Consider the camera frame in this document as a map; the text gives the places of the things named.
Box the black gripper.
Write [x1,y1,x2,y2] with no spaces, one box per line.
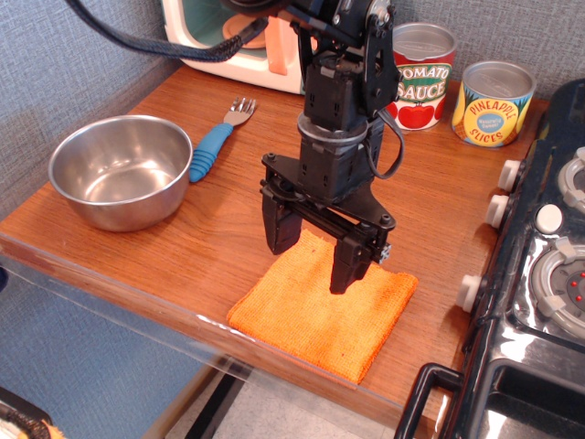
[261,119,396,294]

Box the metal pot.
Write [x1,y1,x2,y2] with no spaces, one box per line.
[48,115,193,232]

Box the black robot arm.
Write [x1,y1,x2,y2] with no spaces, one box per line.
[230,1,400,294]

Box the orange cloth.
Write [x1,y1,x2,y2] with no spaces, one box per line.
[228,230,419,384]

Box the white stove knob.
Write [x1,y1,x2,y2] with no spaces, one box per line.
[484,195,509,229]
[498,160,522,192]
[455,274,482,313]

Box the toy microwave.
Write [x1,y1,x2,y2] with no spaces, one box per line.
[161,0,303,94]

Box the tomato sauce can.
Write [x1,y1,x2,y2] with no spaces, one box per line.
[388,22,458,131]

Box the pineapple slices can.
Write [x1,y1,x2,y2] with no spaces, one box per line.
[452,60,537,148]

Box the white round stove button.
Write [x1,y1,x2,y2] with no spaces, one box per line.
[535,204,563,234]

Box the black toy stove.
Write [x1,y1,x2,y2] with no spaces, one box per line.
[446,80,584,438]

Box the blue handled fork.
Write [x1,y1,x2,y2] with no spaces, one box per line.
[188,98,257,183]

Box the black oven door handle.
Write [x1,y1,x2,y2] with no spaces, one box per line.
[394,362,463,439]

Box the black braided cable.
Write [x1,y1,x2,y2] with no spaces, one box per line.
[66,0,270,64]

